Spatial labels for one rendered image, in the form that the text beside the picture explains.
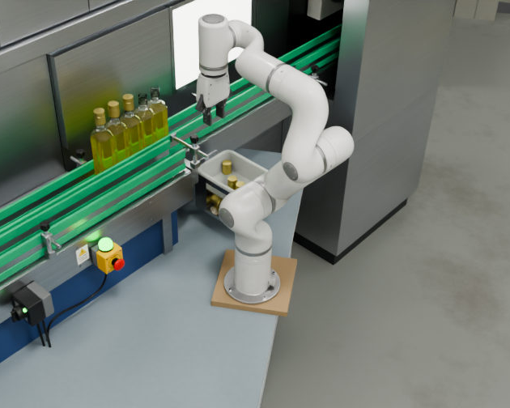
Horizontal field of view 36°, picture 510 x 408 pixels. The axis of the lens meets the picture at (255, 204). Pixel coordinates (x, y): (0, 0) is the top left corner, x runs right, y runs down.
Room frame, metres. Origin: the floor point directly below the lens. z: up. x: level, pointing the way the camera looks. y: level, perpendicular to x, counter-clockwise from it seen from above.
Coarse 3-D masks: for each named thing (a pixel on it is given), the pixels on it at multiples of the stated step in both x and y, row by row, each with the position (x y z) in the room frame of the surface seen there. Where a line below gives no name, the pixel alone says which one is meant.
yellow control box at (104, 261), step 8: (96, 248) 1.77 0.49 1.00; (120, 248) 1.77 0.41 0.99; (96, 256) 1.75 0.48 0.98; (104, 256) 1.74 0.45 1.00; (112, 256) 1.75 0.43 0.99; (120, 256) 1.77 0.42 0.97; (96, 264) 1.76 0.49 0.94; (104, 264) 1.73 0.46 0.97; (112, 264) 1.74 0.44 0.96; (104, 272) 1.73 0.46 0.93
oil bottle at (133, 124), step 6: (126, 120) 2.09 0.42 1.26; (132, 120) 2.09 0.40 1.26; (138, 120) 2.11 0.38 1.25; (126, 126) 2.08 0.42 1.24; (132, 126) 2.09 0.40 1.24; (138, 126) 2.11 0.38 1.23; (132, 132) 2.08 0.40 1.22; (138, 132) 2.10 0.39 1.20; (132, 138) 2.08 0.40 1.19; (138, 138) 2.10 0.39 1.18; (132, 144) 2.08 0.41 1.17; (138, 144) 2.10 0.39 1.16; (132, 150) 2.08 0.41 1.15; (138, 150) 2.10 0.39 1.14
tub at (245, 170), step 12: (216, 156) 2.25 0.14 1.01; (228, 156) 2.28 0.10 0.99; (240, 156) 2.25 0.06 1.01; (204, 168) 2.19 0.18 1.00; (216, 168) 2.24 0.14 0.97; (240, 168) 2.24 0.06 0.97; (252, 168) 2.21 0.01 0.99; (264, 168) 2.18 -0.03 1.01; (216, 180) 2.11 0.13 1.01; (240, 180) 2.21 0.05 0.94; (252, 180) 2.20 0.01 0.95
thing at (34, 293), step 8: (24, 288) 1.58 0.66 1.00; (32, 288) 1.58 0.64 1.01; (40, 288) 1.58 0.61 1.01; (16, 296) 1.55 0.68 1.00; (24, 296) 1.55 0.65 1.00; (32, 296) 1.55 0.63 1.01; (40, 296) 1.55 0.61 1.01; (48, 296) 1.55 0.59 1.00; (16, 304) 1.54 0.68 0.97; (24, 304) 1.52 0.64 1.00; (32, 304) 1.52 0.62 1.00; (40, 304) 1.53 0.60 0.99; (48, 304) 1.55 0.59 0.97; (32, 312) 1.51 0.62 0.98; (40, 312) 1.53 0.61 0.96; (48, 312) 1.55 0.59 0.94; (24, 320) 1.53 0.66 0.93; (32, 320) 1.51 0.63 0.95; (40, 320) 1.53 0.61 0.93
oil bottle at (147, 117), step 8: (136, 112) 2.14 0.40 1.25; (144, 112) 2.14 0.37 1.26; (152, 112) 2.15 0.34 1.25; (144, 120) 2.12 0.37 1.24; (152, 120) 2.15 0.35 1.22; (144, 128) 2.12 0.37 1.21; (152, 128) 2.15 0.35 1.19; (144, 136) 2.12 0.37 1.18; (152, 136) 2.14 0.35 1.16; (144, 144) 2.12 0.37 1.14
